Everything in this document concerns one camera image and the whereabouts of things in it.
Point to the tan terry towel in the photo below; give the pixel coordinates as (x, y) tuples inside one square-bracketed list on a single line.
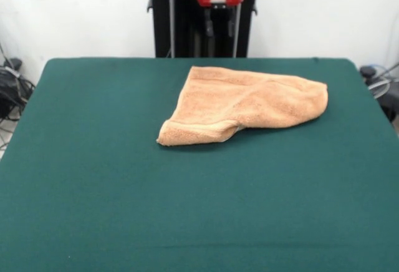
[(249, 103)]

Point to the black floor equipment lump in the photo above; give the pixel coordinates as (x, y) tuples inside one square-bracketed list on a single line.
[(389, 97), (9, 91)]

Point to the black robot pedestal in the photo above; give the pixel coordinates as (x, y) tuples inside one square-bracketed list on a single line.
[(187, 28)]

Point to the dark green table cloth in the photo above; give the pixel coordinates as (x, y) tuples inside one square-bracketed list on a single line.
[(124, 191)]

